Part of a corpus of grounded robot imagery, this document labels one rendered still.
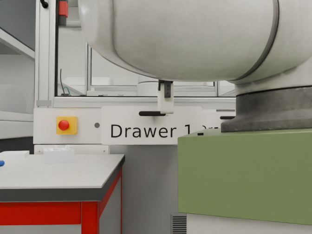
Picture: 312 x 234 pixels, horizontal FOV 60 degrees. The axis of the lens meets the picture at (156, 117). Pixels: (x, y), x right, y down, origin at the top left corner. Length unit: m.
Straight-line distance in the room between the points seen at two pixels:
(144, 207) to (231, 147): 0.85
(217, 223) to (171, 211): 0.81
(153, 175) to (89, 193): 0.62
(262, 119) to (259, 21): 0.14
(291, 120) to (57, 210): 0.43
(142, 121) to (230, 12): 0.51
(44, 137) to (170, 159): 0.52
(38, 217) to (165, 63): 0.39
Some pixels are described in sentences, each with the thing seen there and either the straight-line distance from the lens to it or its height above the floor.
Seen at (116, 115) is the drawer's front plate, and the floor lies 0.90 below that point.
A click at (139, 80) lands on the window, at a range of 1.14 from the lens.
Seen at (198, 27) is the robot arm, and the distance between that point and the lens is 0.30.
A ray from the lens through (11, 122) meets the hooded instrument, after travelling 1.79.
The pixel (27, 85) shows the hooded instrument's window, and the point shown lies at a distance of 2.05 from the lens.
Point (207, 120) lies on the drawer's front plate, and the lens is 1.12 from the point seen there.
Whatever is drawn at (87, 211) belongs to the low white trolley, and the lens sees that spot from 0.55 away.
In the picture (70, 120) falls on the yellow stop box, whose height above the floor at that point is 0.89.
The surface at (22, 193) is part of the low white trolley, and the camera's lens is 0.57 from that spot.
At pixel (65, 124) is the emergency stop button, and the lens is 1.08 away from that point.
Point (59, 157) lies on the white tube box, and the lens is 0.86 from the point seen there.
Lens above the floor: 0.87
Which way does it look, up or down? 2 degrees up
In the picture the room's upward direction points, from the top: straight up
